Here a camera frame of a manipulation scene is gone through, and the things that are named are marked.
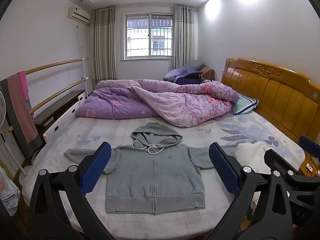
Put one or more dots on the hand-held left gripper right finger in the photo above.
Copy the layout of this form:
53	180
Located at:
223	170

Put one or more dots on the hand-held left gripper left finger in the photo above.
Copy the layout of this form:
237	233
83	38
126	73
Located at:
96	166

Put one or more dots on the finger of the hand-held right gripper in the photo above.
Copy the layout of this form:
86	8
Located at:
310	143
280	161

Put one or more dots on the grey zip hoodie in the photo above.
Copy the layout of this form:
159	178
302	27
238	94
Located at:
152	175

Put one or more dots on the pile of pale clothes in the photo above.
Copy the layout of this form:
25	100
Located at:
8	192

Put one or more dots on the white power adapter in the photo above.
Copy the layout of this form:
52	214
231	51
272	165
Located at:
309	166

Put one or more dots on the wooden nightstand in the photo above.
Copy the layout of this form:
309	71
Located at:
303	168

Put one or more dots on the white garment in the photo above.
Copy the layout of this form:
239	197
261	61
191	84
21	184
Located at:
250	155

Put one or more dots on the bed with floral sheet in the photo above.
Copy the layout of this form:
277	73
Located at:
75	135

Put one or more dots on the wooden headboard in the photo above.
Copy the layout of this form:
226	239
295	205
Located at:
275	90

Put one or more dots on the blue striped pillow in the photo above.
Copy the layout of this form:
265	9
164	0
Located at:
246	103

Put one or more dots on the purple floral quilt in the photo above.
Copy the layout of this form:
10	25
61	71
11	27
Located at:
175	100

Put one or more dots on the pink grey towel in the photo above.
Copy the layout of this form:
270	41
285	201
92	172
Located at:
21	115

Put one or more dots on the dark purple cloth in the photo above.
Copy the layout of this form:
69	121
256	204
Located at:
186	78

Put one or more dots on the white standing fan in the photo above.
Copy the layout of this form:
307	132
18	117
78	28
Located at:
2	110

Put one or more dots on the grey beige curtain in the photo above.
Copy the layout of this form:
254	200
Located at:
183	35
103	45

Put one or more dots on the barred window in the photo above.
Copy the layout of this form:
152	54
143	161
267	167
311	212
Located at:
147	36

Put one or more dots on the white air conditioner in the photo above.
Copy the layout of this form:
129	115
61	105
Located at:
78	15

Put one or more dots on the wooden barre rail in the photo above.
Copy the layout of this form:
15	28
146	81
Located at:
57	63
57	96

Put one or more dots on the white barre post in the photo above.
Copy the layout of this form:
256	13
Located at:
84	80

